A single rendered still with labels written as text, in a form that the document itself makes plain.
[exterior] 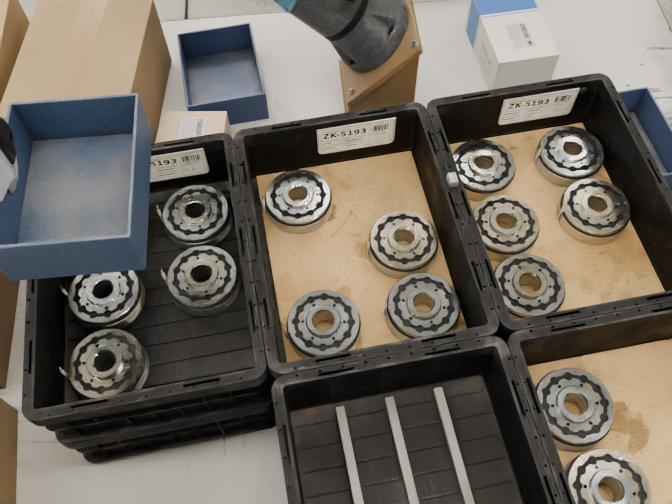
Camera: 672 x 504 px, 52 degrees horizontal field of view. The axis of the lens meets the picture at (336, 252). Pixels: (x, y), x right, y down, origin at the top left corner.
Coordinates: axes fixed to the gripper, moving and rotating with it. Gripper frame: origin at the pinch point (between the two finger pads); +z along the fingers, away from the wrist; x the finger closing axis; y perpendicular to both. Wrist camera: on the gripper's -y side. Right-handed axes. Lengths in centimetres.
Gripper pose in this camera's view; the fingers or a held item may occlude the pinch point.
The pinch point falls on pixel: (3, 179)
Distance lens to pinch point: 84.8
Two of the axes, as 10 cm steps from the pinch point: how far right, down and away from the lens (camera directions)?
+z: 0.9, 5.0, 8.6
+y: 0.7, 8.6, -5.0
